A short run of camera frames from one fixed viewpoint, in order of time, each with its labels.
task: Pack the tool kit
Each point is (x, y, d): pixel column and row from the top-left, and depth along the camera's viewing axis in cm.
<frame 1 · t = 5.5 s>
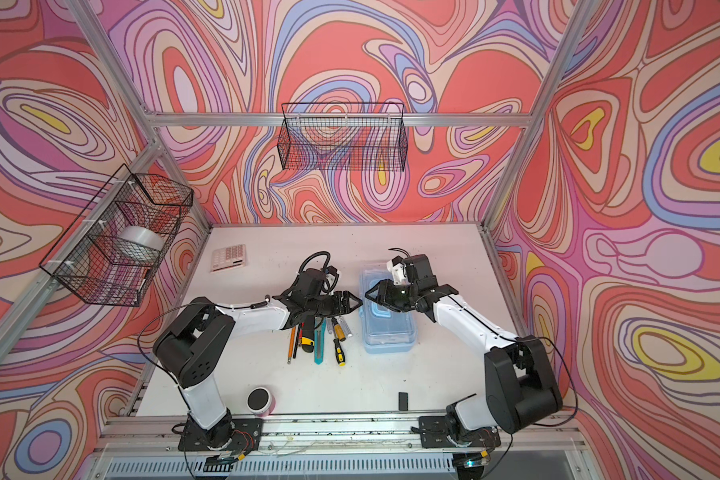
left hand: (360, 304, 89), fingers open
right hand: (371, 303, 84), fingers open
blue plastic tool box: (384, 330, 87), point 6 cm above the table
white pink calculator: (227, 258, 110), point 2 cm above the table
red hex key: (301, 333, 92), on the table
yellow black utility knife: (308, 340, 90), point 2 cm above the table
teal utility knife: (320, 323, 84), point 11 cm above the table
yellow black screwdriver: (339, 353, 87), point 2 cm above the table
small yellow handled screwdriver: (340, 332, 92), point 2 cm above the table
pink cup black lid: (261, 401, 75), point 6 cm above the table
small black block: (403, 401, 80), on the table

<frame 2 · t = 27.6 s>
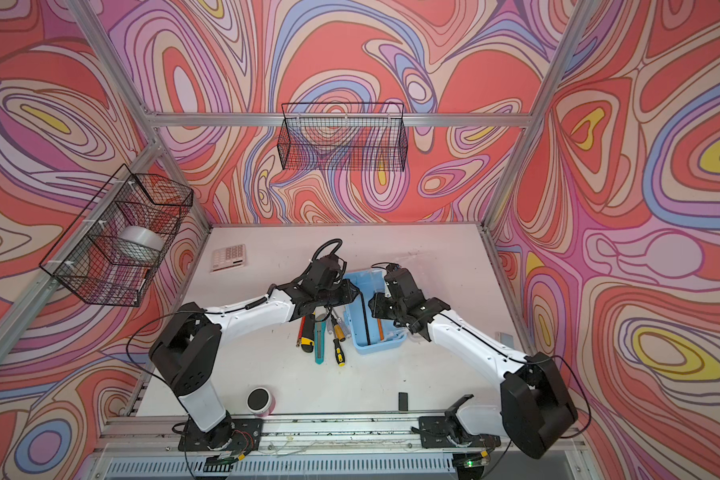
left hand: (362, 289, 87), fingers closed
right hand: (374, 309, 84), fingers open
blue plastic tool box: (384, 334, 92), on the table
the other named things where they were.

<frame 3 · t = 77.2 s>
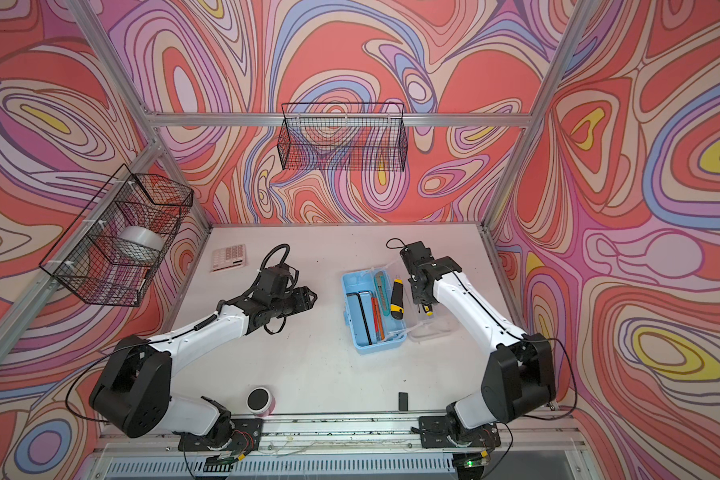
left hand: (316, 295, 88), fingers open
right hand: (437, 298, 83), fingers open
red hex key: (375, 316, 95), point 2 cm above the table
yellow black utility knife: (397, 303, 90), point 9 cm above the table
teal utility knife: (382, 292, 93), point 9 cm above the table
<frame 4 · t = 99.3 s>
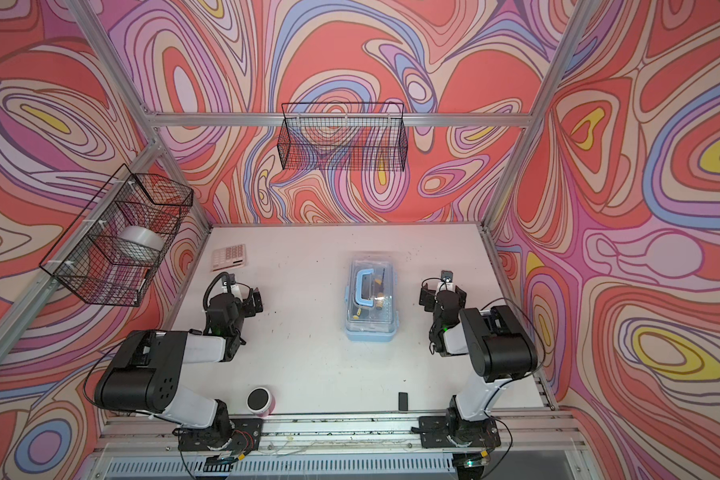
left hand: (245, 287, 93), fingers open
right hand: (440, 289, 97), fingers open
blue plastic tool box: (370, 297, 88), point 12 cm above the table
